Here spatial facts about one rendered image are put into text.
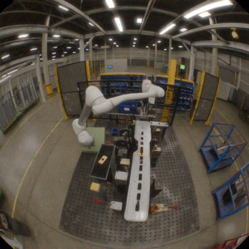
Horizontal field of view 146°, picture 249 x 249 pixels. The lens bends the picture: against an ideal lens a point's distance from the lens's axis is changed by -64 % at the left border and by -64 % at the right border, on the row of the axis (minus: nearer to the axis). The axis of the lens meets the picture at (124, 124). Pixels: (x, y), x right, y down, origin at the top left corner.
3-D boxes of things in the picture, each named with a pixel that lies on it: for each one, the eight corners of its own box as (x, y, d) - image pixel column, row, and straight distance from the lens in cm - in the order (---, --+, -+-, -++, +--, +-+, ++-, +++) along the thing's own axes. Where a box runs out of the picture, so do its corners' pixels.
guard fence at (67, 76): (97, 118, 367) (91, 59, 314) (96, 120, 356) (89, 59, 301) (66, 117, 427) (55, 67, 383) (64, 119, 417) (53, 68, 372)
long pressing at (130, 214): (150, 221, 93) (150, 221, 92) (121, 220, 91) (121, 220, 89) (149, 121, 166) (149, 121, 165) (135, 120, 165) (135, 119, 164)
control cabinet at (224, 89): (216, 98, 1171) (220, 75, 1157) (213, 96, 1207) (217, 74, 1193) (227, 102, 1358) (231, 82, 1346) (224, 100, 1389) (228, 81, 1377)
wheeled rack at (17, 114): (5, 135, 691) (-7, 107, 665) (2, 133, 787) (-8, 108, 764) (23, 116, 740) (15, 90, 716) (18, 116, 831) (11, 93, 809)
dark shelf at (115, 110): (157, 117, 178) (157, 116, 176) (104, 113, 183) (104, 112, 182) (155, 111, 197) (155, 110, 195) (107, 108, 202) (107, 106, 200)
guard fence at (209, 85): (189, 123, 406) (203, 70, 359) (188, 121, 416) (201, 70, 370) (207, 125, 472) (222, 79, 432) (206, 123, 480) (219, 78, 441)
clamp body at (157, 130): (156, 149, 165) (161, 131, 141) (149, 148, 162) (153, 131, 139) (156, 145, 171) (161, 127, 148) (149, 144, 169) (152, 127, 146)
